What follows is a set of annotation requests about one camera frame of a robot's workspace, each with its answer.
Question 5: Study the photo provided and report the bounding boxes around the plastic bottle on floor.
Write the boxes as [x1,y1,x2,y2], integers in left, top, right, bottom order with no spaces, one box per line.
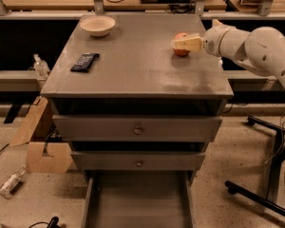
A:
[0,167,26,199]

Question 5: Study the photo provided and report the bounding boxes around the dark snack packet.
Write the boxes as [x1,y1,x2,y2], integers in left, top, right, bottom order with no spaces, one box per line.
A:
[70,53,100,73]

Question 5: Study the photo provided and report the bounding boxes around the grey drawer cabinet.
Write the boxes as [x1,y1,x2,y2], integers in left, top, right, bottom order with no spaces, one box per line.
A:
[40,13,235,182]

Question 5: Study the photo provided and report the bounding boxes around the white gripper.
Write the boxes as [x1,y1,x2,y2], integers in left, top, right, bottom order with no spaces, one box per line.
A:
[172,19,236,57]

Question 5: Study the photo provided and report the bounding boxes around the grey open bottom drawer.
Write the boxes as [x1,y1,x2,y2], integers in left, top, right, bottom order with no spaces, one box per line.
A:
[81,171,196,228]

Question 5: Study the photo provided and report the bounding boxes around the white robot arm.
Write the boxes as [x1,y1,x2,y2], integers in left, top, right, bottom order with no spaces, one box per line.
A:
[171,20,285,89]

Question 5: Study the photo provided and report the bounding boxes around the grey middle drawer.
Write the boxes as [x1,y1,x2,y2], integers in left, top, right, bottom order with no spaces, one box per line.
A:
[71,151,205,171]

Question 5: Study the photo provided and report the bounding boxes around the brown cardboard box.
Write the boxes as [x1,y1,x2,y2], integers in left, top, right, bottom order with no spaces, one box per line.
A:
[9,97,73,174]

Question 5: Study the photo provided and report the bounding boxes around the red apple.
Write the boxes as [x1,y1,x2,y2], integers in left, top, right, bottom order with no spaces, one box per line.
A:
[173,32,190,56]

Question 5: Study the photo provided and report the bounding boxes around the grey top drawer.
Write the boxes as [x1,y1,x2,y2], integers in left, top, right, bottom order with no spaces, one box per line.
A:
[53,115,221,143]

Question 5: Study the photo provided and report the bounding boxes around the white bowl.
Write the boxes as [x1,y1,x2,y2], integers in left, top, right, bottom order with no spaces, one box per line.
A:
[80,16,116,37]

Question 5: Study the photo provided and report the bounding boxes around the clear bottle on shelf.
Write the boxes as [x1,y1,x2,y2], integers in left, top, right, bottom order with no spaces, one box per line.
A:
[33,54,50,79]

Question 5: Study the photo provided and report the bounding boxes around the black chair base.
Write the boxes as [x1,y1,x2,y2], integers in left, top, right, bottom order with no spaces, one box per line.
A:
[225,116,285,218]

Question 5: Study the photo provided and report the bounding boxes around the white pump bottle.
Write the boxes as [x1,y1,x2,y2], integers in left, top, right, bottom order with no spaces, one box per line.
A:
[218,57,223,69]

